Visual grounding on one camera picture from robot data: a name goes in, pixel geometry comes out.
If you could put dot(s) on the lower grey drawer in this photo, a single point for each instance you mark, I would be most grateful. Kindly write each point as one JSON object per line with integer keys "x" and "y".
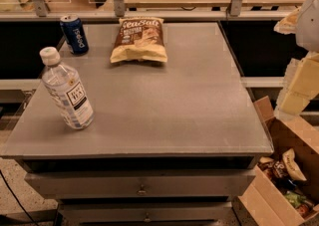
{"x": 145, "y": 212}

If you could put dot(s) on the blue pepsi can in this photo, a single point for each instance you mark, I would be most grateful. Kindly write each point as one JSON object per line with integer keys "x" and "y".
{"x": 75, "y": 37}

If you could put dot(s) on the green snack bag in box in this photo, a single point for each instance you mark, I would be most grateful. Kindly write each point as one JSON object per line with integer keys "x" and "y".
{"x": 294, "y": 199}

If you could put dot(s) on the grey drawer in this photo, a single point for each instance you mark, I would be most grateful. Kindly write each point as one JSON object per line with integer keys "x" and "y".
{"x": 145, "y": 212}
{"x": 131, "y": 184}

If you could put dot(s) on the upper grey drawer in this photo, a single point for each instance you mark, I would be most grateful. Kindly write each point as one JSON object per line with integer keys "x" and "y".
{"x": 131, "y": 184}

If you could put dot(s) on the cardboard box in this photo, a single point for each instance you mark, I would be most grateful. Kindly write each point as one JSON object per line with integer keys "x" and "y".
{"x": 285, "y": 190}

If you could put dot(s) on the yellow snack bag in box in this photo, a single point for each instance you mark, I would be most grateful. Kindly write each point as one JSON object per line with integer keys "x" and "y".
{"x": 292, "y": 167}

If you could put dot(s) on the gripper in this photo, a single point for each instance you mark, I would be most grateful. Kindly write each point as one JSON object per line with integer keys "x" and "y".
{"x": 308, "y": 26}

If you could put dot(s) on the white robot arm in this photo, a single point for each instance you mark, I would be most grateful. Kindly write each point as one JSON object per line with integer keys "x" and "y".
{"x": 307, "y": 28}

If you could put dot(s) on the clear plastic tea bottle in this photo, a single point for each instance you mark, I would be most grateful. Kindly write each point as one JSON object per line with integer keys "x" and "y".
{"x": 65, "y": 87}

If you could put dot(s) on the brown sea salt chip bag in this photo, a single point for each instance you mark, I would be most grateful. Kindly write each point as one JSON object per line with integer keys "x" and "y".
{"x": 139, "y": 39}

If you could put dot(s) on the brown snack bag in box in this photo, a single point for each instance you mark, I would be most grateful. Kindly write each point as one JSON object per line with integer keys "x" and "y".
{"x": 273, "y": 169}

